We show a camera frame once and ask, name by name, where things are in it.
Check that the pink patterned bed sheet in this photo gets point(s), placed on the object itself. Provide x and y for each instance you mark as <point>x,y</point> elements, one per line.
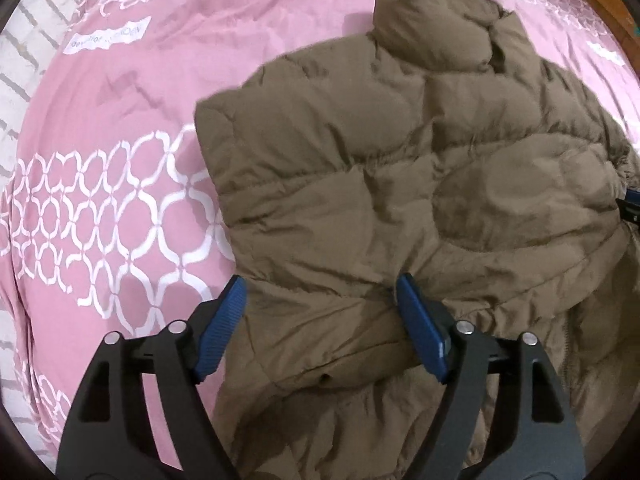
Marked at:
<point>150,110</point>

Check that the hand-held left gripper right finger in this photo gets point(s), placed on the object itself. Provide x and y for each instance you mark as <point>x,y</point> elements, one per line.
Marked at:
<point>422,330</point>

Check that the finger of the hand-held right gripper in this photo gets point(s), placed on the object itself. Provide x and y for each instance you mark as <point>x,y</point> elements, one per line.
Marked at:
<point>631,210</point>

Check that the brown puffer jacket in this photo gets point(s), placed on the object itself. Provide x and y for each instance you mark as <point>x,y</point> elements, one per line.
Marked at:
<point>375,160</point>

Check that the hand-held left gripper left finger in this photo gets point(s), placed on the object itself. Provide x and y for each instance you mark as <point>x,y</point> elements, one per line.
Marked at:
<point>220,330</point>

